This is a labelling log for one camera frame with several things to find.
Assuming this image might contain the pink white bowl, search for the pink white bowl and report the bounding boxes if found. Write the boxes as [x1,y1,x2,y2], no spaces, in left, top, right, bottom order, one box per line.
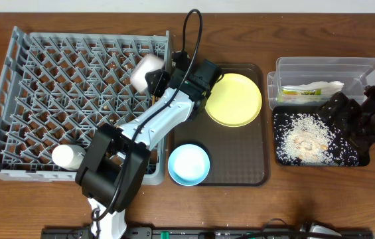
[130,54,165,92]

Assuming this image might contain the green orange snack wrapper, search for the green orange snack wrapper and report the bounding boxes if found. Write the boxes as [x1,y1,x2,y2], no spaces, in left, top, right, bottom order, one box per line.
[277,88,322,100]

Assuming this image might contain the light blue bowl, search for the light blue bowl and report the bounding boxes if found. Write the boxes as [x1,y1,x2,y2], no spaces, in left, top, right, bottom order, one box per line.
[168,144,210,187]

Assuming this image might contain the white cup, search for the white cup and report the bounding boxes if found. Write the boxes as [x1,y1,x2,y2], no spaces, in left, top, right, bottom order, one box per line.
[52,145,86,171]

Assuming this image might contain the white napkin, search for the white napkin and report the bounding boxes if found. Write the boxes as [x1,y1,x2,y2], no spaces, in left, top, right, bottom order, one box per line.
[281,81,344,96]

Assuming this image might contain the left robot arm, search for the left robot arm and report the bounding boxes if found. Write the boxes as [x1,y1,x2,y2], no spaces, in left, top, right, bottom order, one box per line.
[75,52,222,238]

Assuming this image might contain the black food waste tray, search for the black food waste tray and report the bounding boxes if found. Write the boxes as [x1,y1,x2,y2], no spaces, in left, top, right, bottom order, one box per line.
[271,106,370,168]

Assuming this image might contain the clear plastic waste bin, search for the clear plastic waste bin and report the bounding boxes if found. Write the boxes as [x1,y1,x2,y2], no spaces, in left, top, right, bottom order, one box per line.
[267,56,375,109]

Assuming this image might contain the yellow round plate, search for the yellow round plate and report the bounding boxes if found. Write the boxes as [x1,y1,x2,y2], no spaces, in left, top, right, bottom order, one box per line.
[205,73,262,127]

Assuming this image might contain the dark brown serving tray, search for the dark brown serving tray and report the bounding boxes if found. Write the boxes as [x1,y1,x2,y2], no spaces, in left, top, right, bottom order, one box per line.
[175,64,270,187]

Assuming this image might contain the grey plastic dish rack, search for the grey plastic dish rack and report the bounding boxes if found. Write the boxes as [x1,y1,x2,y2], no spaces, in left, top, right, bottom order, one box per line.
[0,28,172,182]

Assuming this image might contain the spilled rice food scraps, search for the spilled rice food scraps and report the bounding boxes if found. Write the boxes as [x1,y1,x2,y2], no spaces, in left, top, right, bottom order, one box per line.
[273,112,359,166]

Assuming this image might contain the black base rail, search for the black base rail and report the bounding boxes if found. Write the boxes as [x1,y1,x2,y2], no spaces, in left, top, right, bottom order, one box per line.
[40,218,374,239]

